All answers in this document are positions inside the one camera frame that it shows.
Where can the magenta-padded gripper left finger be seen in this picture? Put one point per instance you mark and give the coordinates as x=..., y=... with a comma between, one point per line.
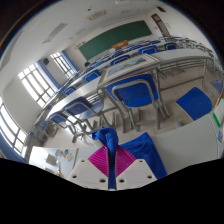
x=83, y=171

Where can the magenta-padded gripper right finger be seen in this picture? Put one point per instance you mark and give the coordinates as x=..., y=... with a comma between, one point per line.
x=140, y=171

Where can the blue towel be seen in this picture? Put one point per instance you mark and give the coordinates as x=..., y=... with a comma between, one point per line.
x=145, y=150

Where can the yellow blue sticker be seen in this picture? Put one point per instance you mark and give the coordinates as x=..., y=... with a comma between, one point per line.
x=70, y=157

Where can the orange blue sticker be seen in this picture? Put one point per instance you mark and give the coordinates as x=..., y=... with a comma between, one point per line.
x=65, y=152

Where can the round teal sticker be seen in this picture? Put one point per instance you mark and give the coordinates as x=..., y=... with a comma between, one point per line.
x=57, y=152

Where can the grey folded card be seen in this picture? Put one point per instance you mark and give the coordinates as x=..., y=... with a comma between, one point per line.
x=52, y=159

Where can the long grey classroom desk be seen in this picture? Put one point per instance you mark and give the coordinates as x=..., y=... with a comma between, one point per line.
x=186, y=55
x=76, y=91

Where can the tall side window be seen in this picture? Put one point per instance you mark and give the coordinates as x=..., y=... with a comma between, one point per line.
x=10, y=130

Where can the blue chair seat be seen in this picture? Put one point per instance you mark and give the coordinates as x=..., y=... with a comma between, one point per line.
x=193, y=103

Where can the small blue printed card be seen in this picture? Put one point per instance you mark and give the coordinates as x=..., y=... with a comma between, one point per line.
x=220, y=136

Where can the large white-framed window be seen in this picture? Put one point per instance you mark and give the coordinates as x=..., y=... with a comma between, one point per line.
x=36, y=85

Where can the blue curtain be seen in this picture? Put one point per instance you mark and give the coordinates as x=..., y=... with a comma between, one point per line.
x=70, y=61
x=49, y=74

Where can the framed landscape picture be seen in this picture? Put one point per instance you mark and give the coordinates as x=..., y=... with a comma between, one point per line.
x=128, y=66

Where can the narrow white-framed window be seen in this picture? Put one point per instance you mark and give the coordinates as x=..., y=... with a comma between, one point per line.
x=63, y=64

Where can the far desks and blue chairs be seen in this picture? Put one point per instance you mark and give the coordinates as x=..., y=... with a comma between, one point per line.
x=148, y=50

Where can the orange lectern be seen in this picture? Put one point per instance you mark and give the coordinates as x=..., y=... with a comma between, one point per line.
x=120, y=44

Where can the green chalkboard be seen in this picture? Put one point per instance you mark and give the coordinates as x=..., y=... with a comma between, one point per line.
x=113, y=40

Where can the ceiling lights group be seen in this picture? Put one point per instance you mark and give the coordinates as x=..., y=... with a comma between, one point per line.
x=55, y=31

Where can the brown door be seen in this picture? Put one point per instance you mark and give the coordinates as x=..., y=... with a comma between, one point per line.
x=160, y=24

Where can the ceiling air conditioner vent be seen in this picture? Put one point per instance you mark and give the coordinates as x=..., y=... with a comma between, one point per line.
x=97, y=14

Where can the blue chair with grey frame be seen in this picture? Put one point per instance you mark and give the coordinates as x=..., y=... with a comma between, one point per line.
x=83, y=106
x=133, y=93
x=60, y=117

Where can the black wall speaker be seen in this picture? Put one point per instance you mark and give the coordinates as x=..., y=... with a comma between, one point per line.
x=45, y=61
x=161, y=9

